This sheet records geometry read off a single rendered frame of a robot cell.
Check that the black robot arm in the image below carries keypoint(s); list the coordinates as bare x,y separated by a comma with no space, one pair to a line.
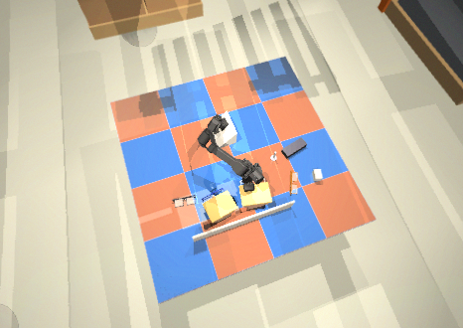
240,167

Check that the clear glasses with black frame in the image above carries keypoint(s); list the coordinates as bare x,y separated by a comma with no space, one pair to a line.
179,202

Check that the beige flat panel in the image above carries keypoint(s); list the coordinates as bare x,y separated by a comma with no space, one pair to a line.
242,221

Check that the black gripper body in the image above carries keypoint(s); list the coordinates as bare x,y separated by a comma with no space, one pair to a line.
248,186

